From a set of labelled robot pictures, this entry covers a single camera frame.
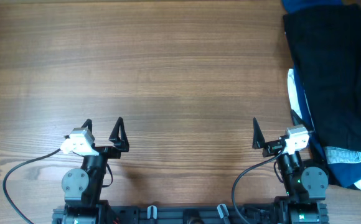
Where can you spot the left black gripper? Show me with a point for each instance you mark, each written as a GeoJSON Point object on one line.
{"type": "Point", "coordinates": [121, 142]}

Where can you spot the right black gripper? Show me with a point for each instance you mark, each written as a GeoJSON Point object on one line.
{"type": "Point", "coordinates": [277, 147]}

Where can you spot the black shorts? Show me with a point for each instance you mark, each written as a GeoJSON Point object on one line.
{"type": "Point", "coordinates": [325, 45]}

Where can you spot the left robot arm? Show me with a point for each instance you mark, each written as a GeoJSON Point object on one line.
{"type": "Point", "coordinates": [82, 187]}

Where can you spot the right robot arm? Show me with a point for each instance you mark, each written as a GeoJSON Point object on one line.
{"type": "Point", "coordinates": [304, 181]}

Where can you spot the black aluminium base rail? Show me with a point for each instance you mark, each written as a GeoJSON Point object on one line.
{"type": "Point", "coordinates": [186, 214]}

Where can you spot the left grey rail clip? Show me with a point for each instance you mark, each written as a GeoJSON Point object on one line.
{"type": "Point", "coordinates": [152, 212]}

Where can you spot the grey rail clip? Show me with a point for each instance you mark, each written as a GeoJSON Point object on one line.
{"type": "Point", "coordinates": [152, 212]}
{"type": "Point", "coordinates": [223, 213]}

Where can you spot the right grey rail clip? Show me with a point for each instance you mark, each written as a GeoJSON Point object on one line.
{"type": "Point", "coordinates": [223, 213]}

